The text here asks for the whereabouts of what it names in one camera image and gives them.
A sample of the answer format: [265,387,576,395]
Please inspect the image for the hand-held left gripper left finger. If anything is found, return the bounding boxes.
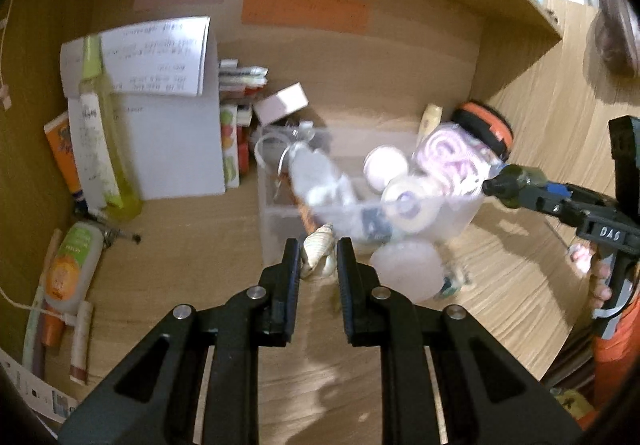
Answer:
[57,237,304,445]

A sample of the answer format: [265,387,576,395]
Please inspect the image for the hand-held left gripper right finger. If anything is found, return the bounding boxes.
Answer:
[336,236,584,445]

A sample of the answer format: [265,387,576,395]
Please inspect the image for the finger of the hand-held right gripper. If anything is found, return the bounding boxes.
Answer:
[482,164,569,217]

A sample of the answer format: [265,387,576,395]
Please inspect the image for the beige seashell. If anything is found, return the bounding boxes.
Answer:
[300,223,337,282]

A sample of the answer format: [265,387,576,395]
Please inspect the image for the clear plastic storage box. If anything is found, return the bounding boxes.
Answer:
[254,125,489,262]

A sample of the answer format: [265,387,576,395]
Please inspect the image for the clear jar with pale cream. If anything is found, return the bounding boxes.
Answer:
[363,145,409,192]

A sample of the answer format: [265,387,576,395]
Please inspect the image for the wooden desktop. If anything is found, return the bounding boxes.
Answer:
[0,0,640,445]

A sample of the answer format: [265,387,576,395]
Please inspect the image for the person's right hand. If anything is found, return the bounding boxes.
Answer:
[569,244,615,312]

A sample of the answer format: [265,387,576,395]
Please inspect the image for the pale pink round lid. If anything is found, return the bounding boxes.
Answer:
[369,240,446,304]

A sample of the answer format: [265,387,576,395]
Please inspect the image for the small dark card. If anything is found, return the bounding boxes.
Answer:
[359,207,394,242]

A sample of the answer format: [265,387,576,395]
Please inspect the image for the black and orange round case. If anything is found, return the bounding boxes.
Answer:
[452,100,514,162]

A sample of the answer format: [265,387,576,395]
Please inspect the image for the clear tape roll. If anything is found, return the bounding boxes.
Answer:
[382,174,444,234]

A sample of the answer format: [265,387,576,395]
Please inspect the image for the small printed packets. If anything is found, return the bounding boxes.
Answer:
[439,269,474,299]

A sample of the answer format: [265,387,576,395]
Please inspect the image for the clear plastic bottle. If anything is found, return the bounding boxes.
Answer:
[287,142,357,207]

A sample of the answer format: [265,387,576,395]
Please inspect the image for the cream tube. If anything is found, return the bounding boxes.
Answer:
[418,104,444,142]

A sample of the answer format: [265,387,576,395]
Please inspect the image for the orange clothing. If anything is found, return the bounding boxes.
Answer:
[591,297,640,422]

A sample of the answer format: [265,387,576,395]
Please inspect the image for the blurred brown object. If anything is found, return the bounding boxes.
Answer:
[594,0,640,77]

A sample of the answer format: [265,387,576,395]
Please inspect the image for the small white box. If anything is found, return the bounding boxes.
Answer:
[252,82,309,127]

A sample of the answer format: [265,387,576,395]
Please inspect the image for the black metal clip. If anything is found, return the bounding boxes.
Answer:
[74,204,142,247]

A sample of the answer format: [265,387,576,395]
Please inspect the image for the white and red tube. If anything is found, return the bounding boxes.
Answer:
[69,300,95,384]

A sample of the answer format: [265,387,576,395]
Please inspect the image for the green and orange lotion bottle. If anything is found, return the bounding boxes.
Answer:
[44,220,106,317]

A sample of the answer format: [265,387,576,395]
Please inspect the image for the yellow-green spray bottle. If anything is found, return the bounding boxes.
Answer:
[67,35,144,224]

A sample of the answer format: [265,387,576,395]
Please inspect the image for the pale green pen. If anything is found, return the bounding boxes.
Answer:
[22,285,49,377]

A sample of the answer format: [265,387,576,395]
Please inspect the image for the orange tube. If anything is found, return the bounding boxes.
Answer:
[43,110,87,202]

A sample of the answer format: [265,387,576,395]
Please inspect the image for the white receipt paper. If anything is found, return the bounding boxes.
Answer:
[99,17,211,97]

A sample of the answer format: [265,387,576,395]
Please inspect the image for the white paper strip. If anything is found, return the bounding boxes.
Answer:
[0,349,77,427]

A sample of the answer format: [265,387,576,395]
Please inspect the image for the orange sticky note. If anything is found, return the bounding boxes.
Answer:
[241,0,371,32]

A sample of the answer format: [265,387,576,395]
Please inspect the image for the metal key ring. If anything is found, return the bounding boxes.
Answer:
[254,134,302,177]

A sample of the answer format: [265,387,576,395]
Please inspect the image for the white cable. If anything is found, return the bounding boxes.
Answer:
[0,284,77,327]

